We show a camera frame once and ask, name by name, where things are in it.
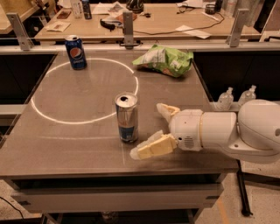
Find middle metal bracket post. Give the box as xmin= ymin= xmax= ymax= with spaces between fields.
xmin=122 ymin=10 xmax=136 ymax=50

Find dark can on desk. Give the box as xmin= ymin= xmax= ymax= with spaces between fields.
xmin=81 ymin=0 xmax=92 ymax=19

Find paper card on desk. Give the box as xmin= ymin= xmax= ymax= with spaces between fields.
xmin=45 ymin=21 xmax=70 ymax=32

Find clear bottle on desk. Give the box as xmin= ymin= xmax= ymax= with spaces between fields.
xmin=70 ymin=0 xmax=83 ymax=19

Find black cable on desk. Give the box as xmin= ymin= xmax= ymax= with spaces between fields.
xmin=133 ymin=11 xmax=226 ymax=36

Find black table leg bar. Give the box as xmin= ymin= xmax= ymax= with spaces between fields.
xmin=236 ymin=160 xmax=252 ymax=217

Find clear sanitizer bottle left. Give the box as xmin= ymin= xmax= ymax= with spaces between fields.
xmin=216 ymin=87 xmax=234 ymax=111

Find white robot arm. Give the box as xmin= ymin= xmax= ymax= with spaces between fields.
xmin=130 ymin=100 xmax=280 ymax=164

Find clear sanitizer bottle right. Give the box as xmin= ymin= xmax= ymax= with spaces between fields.
xmin=238 ymin=85 xmax=256 ymax=107

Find green rice chip bag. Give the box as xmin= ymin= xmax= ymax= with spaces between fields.
xmin=132 ymin=45 xmax=193 ymax=78

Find right metal bracket post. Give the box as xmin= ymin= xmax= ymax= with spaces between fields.
xmin=226 ymin=9 xmax=249 ymax=47

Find left metal bracket post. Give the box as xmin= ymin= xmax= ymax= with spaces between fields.
xmin=6 ymin=12 xmax=33 ymax=51

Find blue pepsi can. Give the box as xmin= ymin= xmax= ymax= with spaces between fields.
xmin=65 ymin=35 xmax=87 ymax=70

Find silver red bull can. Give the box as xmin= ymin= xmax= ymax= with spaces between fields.
xmin=115 ymin=92 xmax=138 ymax=143

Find white paper sheet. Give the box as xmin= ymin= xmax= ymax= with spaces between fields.
xmin=176 ymin=25 xmax=211 ymax=39

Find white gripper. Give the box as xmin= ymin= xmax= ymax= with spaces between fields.
xmin=129 ymin=103 xmax=203 ymax=160

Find clear sanitizer bottle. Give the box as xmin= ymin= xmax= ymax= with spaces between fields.
xmin=216 ymin=87 xmax=234 ymax=111
xmin=238 ymin=85 xmax=256 ymax=107

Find black glasses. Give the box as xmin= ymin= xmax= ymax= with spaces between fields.
xmin=100 ymin=19 xmax=116 ymax=32

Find metal bracket post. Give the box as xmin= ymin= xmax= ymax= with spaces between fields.
xmin=226 ymin=9 xmax=249 ymax=47
xmin=122 ymin=10 xmax=136 ymax=50
xmin=6 ymin=12 xmax=33 ymax=51

